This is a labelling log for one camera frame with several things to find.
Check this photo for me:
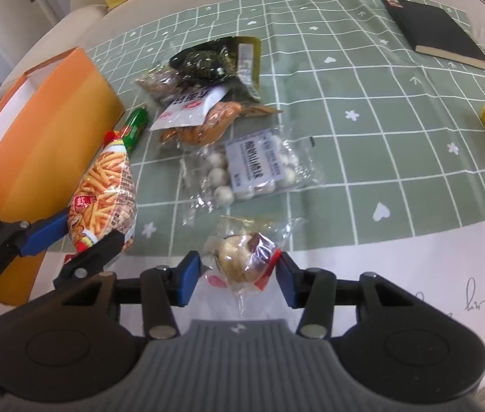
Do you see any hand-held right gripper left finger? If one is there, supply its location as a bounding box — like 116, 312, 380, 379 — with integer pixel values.
54, 251, 202, 339

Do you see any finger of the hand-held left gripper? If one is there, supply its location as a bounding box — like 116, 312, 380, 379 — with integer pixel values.
53, 229, 124, 290
0, 210, 70, 267

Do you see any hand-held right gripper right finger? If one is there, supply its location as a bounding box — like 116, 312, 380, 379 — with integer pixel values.
277, 251, 419, 337

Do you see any clear small pastry packet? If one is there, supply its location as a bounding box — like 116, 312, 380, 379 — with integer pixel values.
202, 216, 303, 315

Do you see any fries print snack packet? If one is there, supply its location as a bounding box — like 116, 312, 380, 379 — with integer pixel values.
66, 130, 137, 255

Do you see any orange cardboard box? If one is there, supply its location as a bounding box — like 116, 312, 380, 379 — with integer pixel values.
0, 47, 125, 307

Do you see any olive green pickle packet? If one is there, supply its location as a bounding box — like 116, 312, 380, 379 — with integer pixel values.
169, 36, 262, 104

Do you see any clear bag of white balls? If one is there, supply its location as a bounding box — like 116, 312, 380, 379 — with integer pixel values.
180, 126, 324, 226

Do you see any green candy tube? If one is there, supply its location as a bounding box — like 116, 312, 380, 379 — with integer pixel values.
119, 106, 149, 153

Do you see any green checked tablecloth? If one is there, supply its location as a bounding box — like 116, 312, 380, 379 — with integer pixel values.
32, 0, 485, 400

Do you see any clear brown nut packet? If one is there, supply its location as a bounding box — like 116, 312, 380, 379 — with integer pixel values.
134, 64, 183, 104

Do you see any black notebook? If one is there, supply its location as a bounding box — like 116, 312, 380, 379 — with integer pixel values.
381, 0, 485, 70

